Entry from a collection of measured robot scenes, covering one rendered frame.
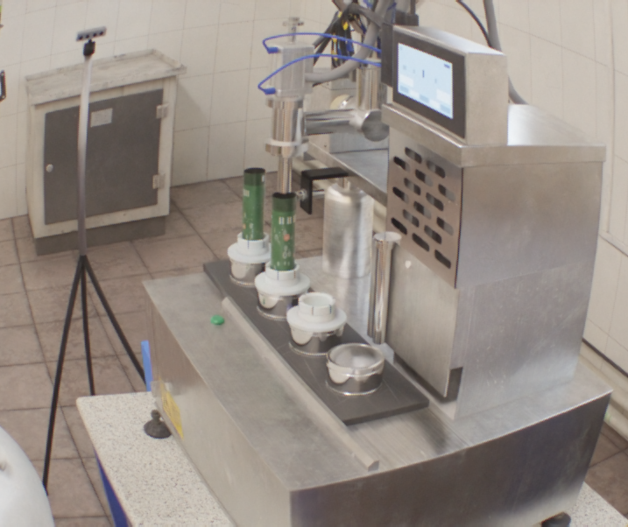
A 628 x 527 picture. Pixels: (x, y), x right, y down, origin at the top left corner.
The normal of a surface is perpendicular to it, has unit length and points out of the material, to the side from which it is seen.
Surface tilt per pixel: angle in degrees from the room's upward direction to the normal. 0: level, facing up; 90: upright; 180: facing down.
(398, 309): 90
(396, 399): 0
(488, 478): 90
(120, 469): 0
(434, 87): 90
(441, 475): 90
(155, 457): 0
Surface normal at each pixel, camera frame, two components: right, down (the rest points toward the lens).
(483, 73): 0.41, 0.36
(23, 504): 0.92, -0.21
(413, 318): -0.91, 0.13
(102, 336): 0.04, -0.92
